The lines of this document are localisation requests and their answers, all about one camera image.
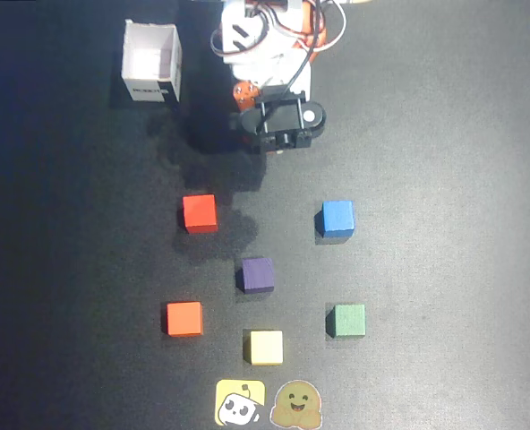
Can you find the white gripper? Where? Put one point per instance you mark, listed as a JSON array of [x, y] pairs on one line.
[[245, 97]]

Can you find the hugging face emoji sticker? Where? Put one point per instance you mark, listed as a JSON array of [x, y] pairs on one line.
[[296, 403]]

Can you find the yellow robot face sticker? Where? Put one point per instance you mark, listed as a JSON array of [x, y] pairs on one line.
[[229, 392]]

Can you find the orange wooden cube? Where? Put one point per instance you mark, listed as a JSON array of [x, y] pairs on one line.
[[184, 318]]

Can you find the dark grey felt mat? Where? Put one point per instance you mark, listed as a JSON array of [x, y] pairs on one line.
[[426, 179]]

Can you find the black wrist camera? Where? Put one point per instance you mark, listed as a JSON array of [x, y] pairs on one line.
[[287, 121]]

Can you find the blue wooden cube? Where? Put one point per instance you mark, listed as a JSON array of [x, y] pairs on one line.
[[338, 218]]

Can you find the green wooden cube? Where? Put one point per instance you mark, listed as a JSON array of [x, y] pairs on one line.
[[347, 320]]

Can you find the white open cardboard box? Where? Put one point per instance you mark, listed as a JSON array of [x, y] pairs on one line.
[[148, 58]]

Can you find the yellow wooden cube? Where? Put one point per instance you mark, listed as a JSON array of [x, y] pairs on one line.
[[266, 347]]

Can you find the red wooden cube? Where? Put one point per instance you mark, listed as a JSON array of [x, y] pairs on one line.
[[199, 212]]

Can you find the purple wooden cube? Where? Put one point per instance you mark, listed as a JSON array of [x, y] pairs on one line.
[[257, 274]]

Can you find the orange and white robot arm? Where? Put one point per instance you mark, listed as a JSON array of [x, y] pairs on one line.
[[242, 27]]

